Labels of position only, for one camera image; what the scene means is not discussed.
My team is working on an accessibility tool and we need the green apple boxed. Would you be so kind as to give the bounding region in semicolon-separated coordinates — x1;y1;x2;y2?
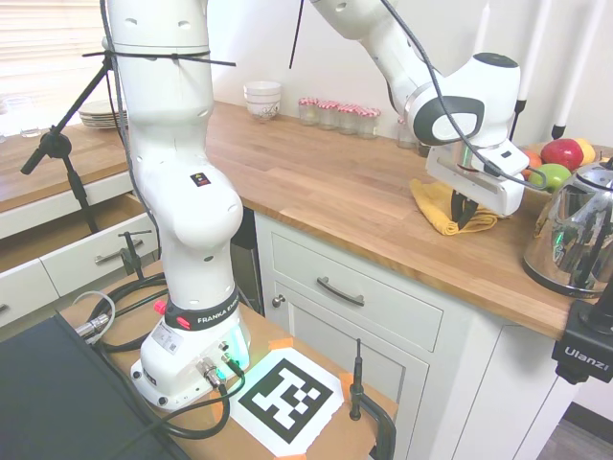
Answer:
530;163;574;193

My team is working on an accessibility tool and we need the wooden fruit bowl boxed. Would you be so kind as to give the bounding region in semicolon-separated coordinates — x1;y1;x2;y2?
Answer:
522;143;613;206

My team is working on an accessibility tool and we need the metal drawer handle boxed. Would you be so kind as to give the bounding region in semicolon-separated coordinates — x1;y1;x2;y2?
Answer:
93;237;146;266
315;276;367;309

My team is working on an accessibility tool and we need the small black screw clamp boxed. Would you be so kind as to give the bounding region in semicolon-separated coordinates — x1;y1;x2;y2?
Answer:
118;230;154;282

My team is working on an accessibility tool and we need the thin black base cable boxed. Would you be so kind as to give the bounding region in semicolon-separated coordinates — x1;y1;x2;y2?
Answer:
155;367;248;441

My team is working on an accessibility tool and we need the white window blind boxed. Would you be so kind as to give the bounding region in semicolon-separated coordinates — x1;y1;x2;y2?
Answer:
0;0;109;98

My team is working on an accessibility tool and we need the yellow cloth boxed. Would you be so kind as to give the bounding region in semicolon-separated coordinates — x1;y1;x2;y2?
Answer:
409;178;501;238

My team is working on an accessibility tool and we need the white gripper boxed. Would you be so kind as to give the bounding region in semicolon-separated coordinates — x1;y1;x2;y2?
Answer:
424;138;528;233

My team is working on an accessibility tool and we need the white cabinet with open drawer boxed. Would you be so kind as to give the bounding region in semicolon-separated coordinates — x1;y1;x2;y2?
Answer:
0;170;167;333

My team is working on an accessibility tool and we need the white taper candle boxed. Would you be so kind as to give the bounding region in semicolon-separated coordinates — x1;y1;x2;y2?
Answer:
518;0;552;101
477;3;493;56
556;0;601;127

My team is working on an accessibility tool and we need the black Ulanzi clamp stand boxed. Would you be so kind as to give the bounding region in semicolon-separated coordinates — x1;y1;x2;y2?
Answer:
550;282;613;385

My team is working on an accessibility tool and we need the grey cable metal connector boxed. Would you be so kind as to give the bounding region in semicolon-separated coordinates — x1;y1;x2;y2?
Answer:
71;288;119;342

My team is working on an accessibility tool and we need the plain white ceramic bowl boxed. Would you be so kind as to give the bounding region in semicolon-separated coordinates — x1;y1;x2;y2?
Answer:
242;80;283;104

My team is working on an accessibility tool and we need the large black bar clamp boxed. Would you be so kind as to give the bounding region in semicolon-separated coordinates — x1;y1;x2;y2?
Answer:
348;338;398;460

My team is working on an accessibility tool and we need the yellow apple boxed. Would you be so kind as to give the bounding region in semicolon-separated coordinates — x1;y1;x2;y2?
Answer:
574;137;598;165

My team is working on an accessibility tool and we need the orange fruit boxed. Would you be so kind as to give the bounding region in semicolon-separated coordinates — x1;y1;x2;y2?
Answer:
523;149;545;182

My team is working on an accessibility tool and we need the glass jar red checked lid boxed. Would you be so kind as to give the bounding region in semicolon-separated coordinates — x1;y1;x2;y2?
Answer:
356;107;383;141
298;96;321;127
396;116;418;150
336;103;361;136
317;100;340;132

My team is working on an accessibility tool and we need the black white fiducial tag sheet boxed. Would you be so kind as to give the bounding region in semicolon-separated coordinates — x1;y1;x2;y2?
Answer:
229;348;347;456

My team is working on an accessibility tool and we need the clear glass dish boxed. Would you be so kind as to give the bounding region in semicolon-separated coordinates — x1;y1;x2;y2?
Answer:
0;94;35;119

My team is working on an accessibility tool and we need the white kitchen cabinet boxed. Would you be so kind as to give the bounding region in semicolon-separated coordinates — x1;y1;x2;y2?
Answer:
253;213;590;460

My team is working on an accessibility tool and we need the shiny steel kettle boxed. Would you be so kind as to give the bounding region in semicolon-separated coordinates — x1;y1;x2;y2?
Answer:
521;155;613;301

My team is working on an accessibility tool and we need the black controller case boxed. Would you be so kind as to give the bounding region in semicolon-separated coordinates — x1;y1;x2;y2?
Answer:
0;312;193;460

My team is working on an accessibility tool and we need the white bowl floral print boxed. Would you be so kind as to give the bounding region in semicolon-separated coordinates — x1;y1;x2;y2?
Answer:
244;98;281;126

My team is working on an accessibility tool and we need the black boom tripod stand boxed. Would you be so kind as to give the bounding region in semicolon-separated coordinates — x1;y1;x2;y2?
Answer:
20;61;109;237

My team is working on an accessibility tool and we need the tall black candle holder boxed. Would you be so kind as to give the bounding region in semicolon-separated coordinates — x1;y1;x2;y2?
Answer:
508;97;529;143

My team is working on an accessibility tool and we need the red apple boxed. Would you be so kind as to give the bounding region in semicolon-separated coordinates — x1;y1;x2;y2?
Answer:
540;137;586;173

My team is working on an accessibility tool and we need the stack of white plates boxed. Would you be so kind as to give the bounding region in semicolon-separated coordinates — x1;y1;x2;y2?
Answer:
78;99;128;130

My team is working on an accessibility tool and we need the thick black cable loop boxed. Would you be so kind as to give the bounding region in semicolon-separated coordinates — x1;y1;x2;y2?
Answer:
97;276;170;355

